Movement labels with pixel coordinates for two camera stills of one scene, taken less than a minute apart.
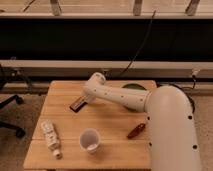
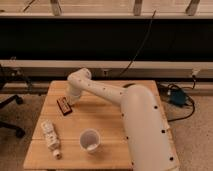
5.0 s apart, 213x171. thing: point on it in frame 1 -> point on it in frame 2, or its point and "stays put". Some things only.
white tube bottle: x=52 y=138 stays put
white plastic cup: x=89 y=140 stays put
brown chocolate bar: x=78 y=104 -> x=64 y=106
